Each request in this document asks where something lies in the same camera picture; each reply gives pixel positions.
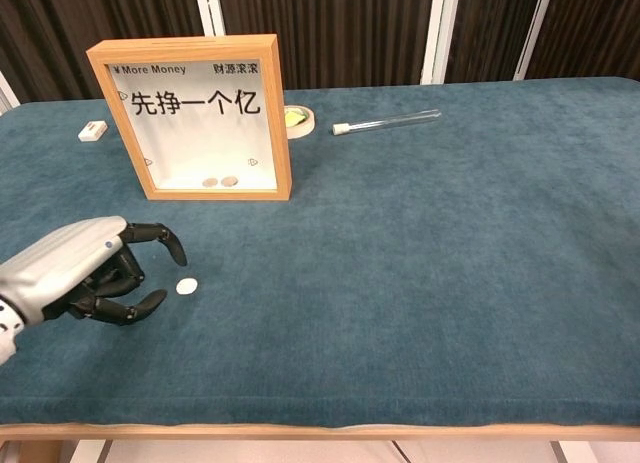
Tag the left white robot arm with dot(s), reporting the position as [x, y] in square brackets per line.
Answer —
[6, 333]

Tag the small white box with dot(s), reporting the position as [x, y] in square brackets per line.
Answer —
[92, 131]

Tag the small silver coin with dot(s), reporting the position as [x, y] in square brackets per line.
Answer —
[186, 285]

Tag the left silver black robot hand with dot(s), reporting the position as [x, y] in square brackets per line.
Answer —
[60, 263]

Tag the beige tape roll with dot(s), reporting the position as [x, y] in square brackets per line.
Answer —
[305, 128]

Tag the wooden coin box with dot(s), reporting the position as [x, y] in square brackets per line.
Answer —
[282, 133]

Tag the glass test tube white stopper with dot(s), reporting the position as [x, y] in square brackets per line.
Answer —
[340, 128]

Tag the blue table cloth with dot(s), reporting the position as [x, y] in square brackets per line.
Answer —
[400, 258]

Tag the yellow green sticky notes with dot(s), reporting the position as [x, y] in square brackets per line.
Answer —
[295, 118]

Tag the white partition frame post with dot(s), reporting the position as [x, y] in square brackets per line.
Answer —
[210, 8]
[534, 33]
[440, 33]
[7, 95]

